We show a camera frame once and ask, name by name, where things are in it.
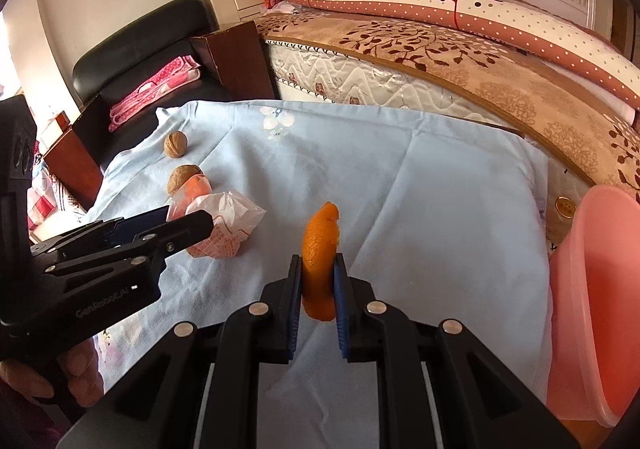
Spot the person's left hand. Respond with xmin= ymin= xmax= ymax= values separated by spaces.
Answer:
xmin=0 ymin=340 xmax=104 ymax=408

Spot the red checked cloth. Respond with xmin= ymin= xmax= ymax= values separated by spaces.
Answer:
xmin=27 ymin=149 xmax=89 ymax=233

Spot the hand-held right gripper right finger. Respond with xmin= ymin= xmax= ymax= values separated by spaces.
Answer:
xmin=332 ymin=253 xmax=581 ymax=449

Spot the brown walnut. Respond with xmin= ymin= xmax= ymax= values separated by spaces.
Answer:
xmin=164 ymin=131 xmax=188 ymax=158
xmin=167 ymin=165 xmax=205 ymax=196

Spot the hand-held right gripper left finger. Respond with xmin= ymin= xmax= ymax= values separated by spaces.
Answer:
xmin=57 ymin=253 xmax=305 ymax=449

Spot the pink polka dot quilt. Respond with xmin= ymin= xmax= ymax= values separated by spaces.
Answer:
xmin=264 ymin=0 xmax=640 ymax=112

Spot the black leather chair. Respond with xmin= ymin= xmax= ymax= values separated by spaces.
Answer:
xmin=72 ymin=0 xmax=236 ymax=170

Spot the brown leaf print blanket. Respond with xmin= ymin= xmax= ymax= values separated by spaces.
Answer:
xmin=256 ymin=11 xmax=640 ymax=204

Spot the white quilted mattress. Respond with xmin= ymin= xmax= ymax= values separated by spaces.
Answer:
xmin=264 ymin=41 xmax=601 ymax=250

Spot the dark wooden cabinet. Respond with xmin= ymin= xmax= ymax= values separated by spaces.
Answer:
xmin=44 ymin=101 xmax=109 ymax=210

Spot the orange peel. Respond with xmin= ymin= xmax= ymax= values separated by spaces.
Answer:
xmin=301 ymin=201 xmax=341 ymax=323

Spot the pink folded towel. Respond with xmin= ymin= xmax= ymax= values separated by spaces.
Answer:
xmin=109 ymin=55 xmax=202 ymax=132

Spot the white and red wrapper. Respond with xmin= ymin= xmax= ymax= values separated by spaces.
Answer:
xmin=187 ymin=190 xmax=267 ymax=261

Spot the orange plastic wrapper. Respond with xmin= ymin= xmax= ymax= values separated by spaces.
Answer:
xmin=167 ymin=174 xmax=212 ymax=220

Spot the pink plastic bucket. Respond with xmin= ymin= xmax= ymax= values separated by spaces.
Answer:
xmin=545 ymin=185 xmax=640 ymax=430

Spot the dark wooden nightstand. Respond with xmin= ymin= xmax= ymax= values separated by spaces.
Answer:
xmin=190 ymin=20 xmax=278 ymax=102

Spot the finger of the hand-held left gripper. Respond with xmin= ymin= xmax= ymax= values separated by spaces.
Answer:
xmin=45 ymin=210 xmax=216 ymax=276
xmin=32 ymin=206 xmax=171 ymax=255

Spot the light blue floral cloth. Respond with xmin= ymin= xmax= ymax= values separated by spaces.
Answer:
xmin=90 ymin=100 xmax=556 ymax=449

